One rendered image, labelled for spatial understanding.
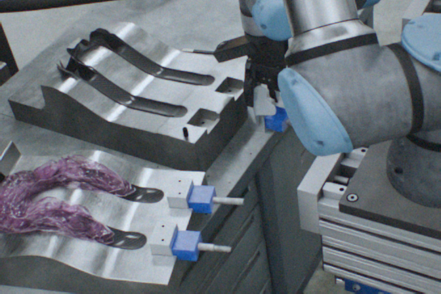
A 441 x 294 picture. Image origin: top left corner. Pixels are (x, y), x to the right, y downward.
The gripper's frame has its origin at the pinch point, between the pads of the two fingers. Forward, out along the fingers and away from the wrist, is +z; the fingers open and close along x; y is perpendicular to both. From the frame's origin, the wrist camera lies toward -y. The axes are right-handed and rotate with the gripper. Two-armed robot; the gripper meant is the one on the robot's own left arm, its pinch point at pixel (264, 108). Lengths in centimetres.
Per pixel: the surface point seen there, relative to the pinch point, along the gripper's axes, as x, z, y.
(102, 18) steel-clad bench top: 21, 4, -62
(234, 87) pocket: 1.6, -1.9, -7.7
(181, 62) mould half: 2.9, -3.8, -21.7
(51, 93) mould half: -20.0, -7.1, -38.4
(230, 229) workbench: -13.5, 24.5, -3.3
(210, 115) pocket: -9.1, -3.1, -6.4
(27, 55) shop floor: 80, 84, -181
